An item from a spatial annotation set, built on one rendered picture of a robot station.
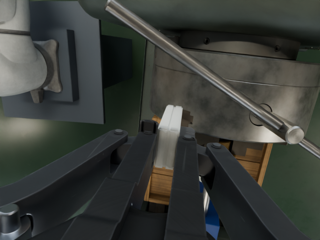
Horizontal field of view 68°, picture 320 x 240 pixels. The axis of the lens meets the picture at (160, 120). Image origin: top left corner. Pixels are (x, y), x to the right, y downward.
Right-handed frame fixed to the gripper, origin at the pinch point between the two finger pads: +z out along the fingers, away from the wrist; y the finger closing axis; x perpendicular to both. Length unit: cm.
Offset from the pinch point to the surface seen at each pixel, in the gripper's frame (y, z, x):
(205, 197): 9.2, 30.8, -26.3
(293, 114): 17.5, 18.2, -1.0
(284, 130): 12.4, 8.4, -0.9
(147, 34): -3.1, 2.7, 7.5
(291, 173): 82, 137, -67
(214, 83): 3.6, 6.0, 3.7
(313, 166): 94, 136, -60
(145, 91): -17, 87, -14
